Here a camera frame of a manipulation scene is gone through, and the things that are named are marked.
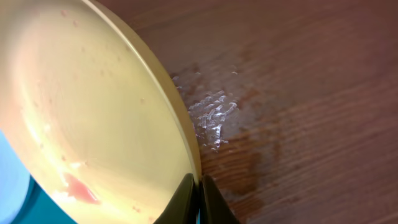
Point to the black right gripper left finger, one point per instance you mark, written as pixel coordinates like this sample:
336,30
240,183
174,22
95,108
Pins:
184,204

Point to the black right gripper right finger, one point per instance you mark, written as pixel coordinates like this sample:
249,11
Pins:
213,207

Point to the yellow green plate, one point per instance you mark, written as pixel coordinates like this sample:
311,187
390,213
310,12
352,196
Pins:
91,112

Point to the light blue plate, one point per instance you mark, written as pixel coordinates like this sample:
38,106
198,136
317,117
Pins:
15,181

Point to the teal plastic tray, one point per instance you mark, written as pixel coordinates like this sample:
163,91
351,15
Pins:
39,208

